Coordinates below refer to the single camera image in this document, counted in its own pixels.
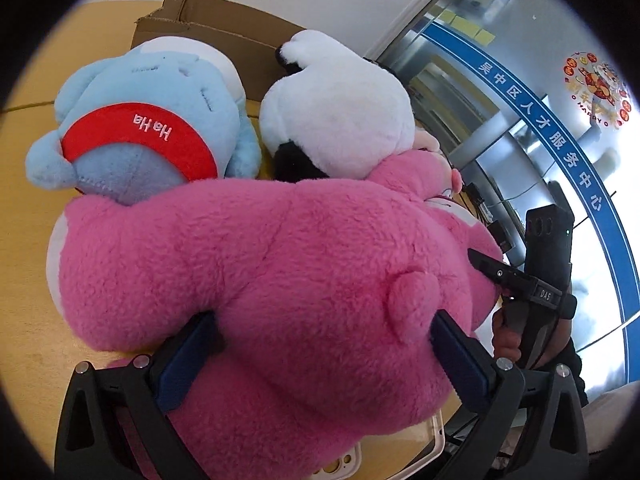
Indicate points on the light blue plush toy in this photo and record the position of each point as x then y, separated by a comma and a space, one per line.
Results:
150, 90

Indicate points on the yellow sticky note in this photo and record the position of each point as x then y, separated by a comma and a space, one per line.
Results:
449, 16
485, 36
466, 25

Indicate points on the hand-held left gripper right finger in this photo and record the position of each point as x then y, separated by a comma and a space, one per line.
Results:
462, 360

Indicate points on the person's right hand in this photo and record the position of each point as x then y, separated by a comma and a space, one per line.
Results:
504, 342

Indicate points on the person's light clothing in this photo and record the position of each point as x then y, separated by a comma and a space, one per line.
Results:
612, 430

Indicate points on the pink plush toy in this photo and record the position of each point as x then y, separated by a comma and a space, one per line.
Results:
280, 270

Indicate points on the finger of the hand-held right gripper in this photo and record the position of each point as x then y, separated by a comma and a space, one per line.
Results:
500, 273

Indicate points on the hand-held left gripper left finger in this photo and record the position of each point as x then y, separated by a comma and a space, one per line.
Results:
182, 360

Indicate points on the blue window banner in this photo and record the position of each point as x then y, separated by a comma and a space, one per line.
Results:
540, 125

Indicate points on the person's right forearm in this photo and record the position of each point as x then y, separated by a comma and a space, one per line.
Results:
567, 365

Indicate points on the cardboard box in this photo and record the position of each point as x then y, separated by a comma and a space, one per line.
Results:
220, 20

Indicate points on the clear white phone case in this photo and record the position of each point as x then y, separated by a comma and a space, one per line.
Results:
345, 460

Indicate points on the round red window sticker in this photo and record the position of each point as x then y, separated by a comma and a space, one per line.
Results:
597, 90

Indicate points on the white plush toy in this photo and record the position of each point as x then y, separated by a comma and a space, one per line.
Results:
340, 105

